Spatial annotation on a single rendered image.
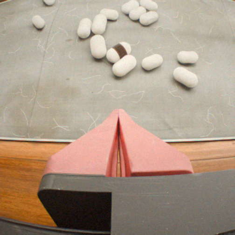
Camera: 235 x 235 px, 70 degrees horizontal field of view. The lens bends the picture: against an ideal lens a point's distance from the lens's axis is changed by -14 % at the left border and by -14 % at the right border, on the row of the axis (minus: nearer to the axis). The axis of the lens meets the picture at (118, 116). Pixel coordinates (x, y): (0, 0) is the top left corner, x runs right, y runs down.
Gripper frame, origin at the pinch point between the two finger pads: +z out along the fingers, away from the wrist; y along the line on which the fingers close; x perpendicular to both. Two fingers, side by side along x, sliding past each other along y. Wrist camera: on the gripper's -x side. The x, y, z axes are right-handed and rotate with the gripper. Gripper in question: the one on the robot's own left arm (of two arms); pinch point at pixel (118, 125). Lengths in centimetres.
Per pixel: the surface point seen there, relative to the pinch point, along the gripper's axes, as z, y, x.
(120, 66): 13.9, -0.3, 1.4
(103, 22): 20.3, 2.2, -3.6
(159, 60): 15.2, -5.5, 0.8
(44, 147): 6.7, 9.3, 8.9
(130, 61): 14.6, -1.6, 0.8
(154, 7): 23.8, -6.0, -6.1
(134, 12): 22.1, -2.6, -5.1
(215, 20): 24.9, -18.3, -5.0
